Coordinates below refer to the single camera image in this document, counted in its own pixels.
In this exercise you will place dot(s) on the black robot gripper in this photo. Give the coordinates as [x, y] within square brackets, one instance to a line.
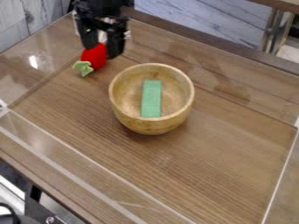
[97, 15]

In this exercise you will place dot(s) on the red plush fruit green leaves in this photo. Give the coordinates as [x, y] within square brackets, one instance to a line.
[92, 60]

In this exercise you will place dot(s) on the wooden bowl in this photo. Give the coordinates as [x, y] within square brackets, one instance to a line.
[124, 92]

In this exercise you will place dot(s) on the green rectangular block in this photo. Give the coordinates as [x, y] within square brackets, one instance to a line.
[151, 99]

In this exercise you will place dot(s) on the clear acrylic corner bracket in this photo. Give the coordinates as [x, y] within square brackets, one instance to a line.
[101, 34]

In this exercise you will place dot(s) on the metal table leg frame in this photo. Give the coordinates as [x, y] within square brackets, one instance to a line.
[276, 30]

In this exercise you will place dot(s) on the black table leg bracket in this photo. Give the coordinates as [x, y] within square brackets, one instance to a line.
[35, 210]

